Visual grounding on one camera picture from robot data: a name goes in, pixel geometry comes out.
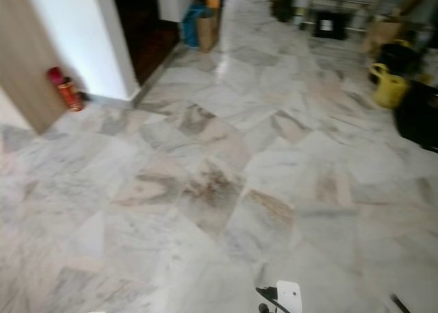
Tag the large black bag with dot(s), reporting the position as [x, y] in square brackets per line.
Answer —
[417, 118]

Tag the yellow watering can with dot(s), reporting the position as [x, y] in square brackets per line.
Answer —
[389, 88]

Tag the brown paper bag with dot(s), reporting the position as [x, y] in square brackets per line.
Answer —
[207, 31]
[382, 35]

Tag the black box white label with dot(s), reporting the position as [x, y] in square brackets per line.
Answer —
[330, 25]

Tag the blue bag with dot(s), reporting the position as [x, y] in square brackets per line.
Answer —
[193, 25]

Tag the dark wooden staircase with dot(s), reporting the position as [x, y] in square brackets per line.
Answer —
[147, 39]

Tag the red fire extinguisher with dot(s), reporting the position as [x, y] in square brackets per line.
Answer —
[65, 90]

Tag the dark tall container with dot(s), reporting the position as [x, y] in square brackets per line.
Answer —
[282, 3]

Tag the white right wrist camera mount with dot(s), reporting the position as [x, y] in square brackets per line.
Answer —
[289, 298]

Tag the light wooden wall panel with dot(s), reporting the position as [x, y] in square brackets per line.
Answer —
[27, 53]

